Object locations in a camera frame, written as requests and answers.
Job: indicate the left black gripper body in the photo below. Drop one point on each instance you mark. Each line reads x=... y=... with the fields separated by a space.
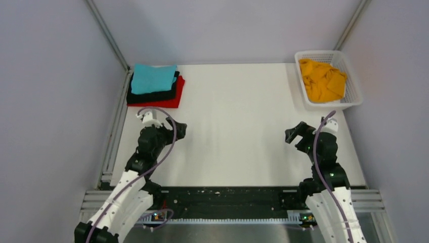
x=166 y=137

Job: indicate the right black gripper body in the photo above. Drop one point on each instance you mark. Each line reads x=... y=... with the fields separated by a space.
x=311 y=156

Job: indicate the turquoise t shirt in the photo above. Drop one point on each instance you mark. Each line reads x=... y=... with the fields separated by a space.
x=149 y=79

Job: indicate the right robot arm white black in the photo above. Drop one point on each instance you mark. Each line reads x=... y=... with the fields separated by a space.
x=327 y=193

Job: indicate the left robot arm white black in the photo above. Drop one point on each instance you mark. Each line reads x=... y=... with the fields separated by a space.
x=134 y=193

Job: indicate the folded red t shirt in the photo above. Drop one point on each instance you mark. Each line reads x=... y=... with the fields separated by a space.
x=172 y=103

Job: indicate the folded black t shirt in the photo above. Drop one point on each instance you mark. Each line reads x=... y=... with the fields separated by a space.
x=152 y=97

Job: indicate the orange t shirt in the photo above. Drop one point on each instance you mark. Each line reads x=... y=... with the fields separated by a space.
x=323 y=82

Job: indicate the white plastic basket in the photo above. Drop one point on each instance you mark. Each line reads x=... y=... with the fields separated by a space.
x=352 y=95

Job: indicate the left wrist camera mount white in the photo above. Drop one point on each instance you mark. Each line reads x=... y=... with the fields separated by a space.
x=148 y=119

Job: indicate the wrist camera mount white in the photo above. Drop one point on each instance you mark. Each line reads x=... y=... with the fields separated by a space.
x=148 y=119
x=331 y=126

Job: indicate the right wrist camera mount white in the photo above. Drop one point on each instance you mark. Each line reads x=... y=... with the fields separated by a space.
x=331 y=126

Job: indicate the left aluminium side rail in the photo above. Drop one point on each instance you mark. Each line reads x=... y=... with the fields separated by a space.
x=114 y=135

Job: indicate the aluminium front rail frame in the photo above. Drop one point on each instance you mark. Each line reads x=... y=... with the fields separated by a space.
x=368 y=205

